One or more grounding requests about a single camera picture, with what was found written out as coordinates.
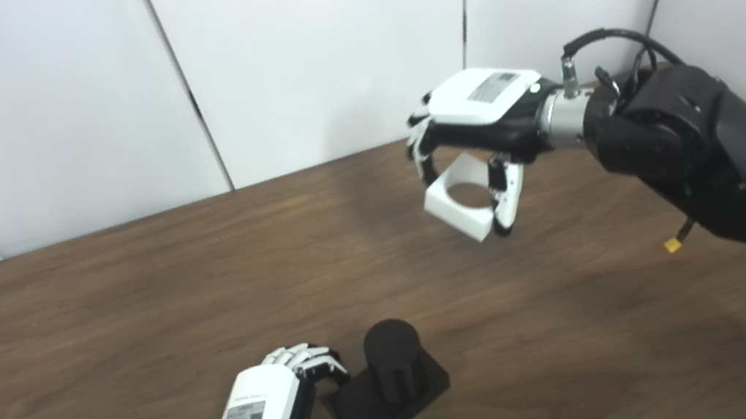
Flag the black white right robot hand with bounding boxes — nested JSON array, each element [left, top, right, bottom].
[[396, 56, 583, 249]]

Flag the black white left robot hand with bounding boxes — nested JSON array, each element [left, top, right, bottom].
[[197, 332, 392, 419]]

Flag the white square piece with hole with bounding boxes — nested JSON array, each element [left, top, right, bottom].
[[417, 148, 519, 250]]

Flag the black peg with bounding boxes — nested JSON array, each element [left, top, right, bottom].
[[314, 312, 457, 419]]

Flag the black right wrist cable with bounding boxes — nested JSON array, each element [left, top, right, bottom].
[[556, 18, 687, 100]]

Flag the thin wire with yellow tip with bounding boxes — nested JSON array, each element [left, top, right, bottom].
[[661, 219, 699, 255]]

